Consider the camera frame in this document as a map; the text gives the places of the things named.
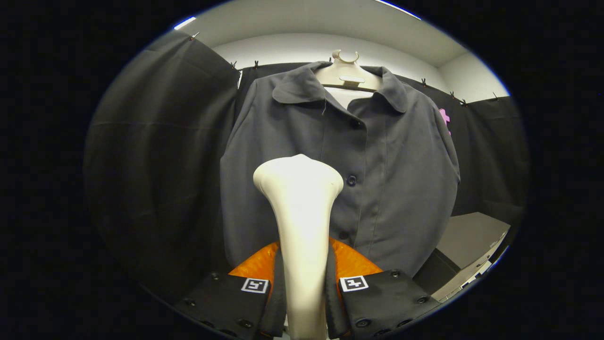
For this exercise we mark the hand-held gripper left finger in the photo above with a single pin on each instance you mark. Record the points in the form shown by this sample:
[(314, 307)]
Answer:
[(279, 293)]

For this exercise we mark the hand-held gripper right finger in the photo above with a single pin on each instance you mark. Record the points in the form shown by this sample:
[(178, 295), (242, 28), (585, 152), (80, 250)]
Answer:
[(331, 293)]

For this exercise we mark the grey button shirt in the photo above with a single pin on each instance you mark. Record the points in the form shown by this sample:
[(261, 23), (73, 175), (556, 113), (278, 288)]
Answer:
[(401, 189)]

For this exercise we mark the cream clothes hanger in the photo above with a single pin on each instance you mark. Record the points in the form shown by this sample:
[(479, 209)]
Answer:
[(348, 75)]

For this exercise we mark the grey cabinet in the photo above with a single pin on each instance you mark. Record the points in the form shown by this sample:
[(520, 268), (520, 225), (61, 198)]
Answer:
[(472, 236)]

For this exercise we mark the small ceiling light panel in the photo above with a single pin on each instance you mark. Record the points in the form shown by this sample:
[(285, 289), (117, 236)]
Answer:
[(185, 22)]

